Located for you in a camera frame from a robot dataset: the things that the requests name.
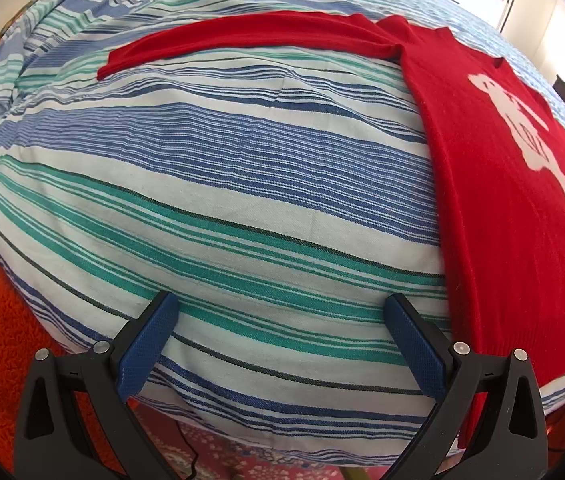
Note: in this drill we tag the red sweater with white print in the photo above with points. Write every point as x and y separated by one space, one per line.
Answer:
487 220

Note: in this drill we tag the red floral rug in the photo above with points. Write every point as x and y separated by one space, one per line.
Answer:
267 466

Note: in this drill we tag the blue green striped bedspread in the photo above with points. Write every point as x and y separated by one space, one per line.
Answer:
212 185

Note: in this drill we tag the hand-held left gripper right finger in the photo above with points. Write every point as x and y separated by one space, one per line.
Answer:
415 345

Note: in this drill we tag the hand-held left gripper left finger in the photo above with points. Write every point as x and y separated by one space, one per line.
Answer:
143 345

